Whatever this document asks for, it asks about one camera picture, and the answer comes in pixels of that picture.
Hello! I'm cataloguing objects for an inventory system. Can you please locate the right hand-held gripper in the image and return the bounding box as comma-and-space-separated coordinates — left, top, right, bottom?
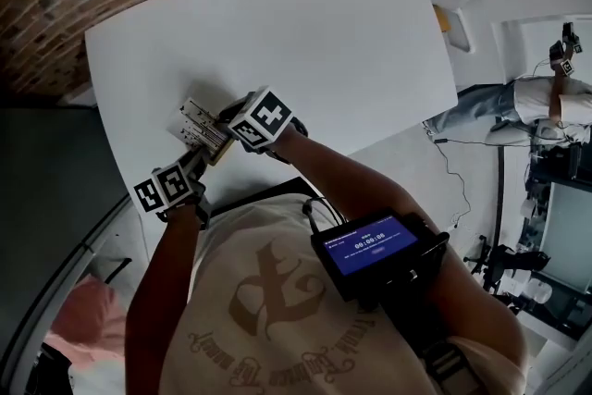
216, 86, 309, 164

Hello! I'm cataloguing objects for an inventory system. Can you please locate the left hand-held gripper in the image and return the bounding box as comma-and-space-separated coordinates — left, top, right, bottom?
133, 146, 212, 230

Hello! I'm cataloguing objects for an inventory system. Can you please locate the person's left forearm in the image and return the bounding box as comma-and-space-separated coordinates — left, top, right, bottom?
125, 203, 201, 339

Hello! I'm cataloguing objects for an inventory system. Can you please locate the person's right forearm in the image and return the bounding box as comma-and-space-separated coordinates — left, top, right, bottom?
270, 124, 445, 246

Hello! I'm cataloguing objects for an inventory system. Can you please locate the black metal chair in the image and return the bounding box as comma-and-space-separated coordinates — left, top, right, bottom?
105, 256, 133, 284

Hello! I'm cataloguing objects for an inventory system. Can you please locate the grey refrigerator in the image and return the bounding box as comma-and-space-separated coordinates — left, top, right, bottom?
0, 105, 133, 385

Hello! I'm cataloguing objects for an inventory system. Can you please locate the person's beige printed shirt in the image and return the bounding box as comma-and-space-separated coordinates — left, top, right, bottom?
159, 175, 528, 395

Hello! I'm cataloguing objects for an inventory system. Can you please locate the pink cloth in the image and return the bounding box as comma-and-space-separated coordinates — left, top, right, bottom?
43, 277, 129, 371

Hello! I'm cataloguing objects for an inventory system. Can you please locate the black office chair base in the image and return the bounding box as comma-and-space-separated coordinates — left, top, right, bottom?
464, 235, 551, 292

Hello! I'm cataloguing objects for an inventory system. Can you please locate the grey monitor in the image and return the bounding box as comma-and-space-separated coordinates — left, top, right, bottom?
545, 179, 592, 292

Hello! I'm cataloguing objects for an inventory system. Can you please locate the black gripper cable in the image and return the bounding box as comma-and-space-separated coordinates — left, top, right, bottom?
301, 195, 347, 237

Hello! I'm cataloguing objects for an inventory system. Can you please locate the floor cable with charger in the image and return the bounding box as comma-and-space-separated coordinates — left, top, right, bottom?
433, 137, 474, 228

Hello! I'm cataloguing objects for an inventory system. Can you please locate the black harness strap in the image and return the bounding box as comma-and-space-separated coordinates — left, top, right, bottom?
418, 337, 485, 395

